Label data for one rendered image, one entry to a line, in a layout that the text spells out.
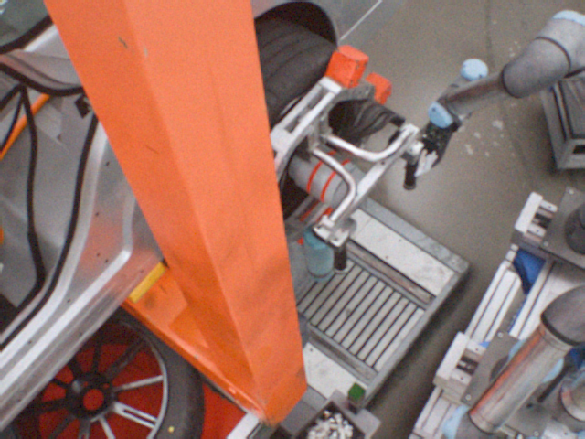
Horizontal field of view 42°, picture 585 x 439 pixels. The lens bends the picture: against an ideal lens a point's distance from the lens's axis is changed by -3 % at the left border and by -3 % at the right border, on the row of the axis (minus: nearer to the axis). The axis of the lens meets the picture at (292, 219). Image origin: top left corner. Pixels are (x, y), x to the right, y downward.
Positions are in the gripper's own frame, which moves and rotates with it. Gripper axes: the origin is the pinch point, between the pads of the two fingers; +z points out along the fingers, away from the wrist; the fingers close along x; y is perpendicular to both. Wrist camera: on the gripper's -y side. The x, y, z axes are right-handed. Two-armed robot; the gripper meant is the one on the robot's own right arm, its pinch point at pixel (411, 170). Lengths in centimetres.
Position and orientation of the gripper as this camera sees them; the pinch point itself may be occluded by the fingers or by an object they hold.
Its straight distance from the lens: 225.3
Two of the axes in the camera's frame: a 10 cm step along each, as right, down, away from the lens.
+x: 7.8, 5.4, -3.3
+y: -0.6, -4.6, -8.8
